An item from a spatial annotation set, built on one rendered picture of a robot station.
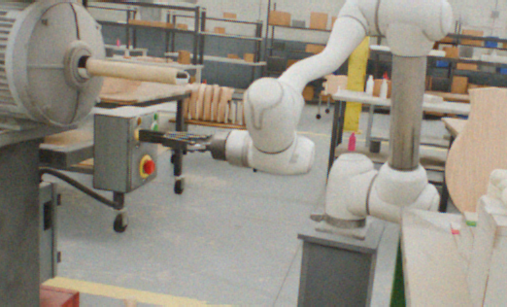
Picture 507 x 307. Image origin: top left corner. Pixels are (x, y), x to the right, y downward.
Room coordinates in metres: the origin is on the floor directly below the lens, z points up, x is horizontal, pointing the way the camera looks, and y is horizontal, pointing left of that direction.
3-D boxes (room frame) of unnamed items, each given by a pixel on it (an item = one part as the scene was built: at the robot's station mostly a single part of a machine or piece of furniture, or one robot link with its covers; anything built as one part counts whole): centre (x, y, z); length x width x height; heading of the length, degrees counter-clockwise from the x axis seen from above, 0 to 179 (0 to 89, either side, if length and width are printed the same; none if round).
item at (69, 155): (1.16, 0.60, 1.02); 0.19 x 0.04 x 0.04; 174
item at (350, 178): (1.65, -0.11, 0.87); 0.18 x 0.16 x 0.22; 63
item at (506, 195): (0.75, -0.32, 1.12); 0.11 x 0.03 x 0.03; 173
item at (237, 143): (1.16, 0.21, 1.07); 0.09 x 0.06 x 0.09; 174
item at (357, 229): (1.66, -0.08, 0.73); 0.22 x 0.18 x 0.06; 77
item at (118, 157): (1.22, 0.59, 0.99); 0.24 x 0.21 x 0.26; 84
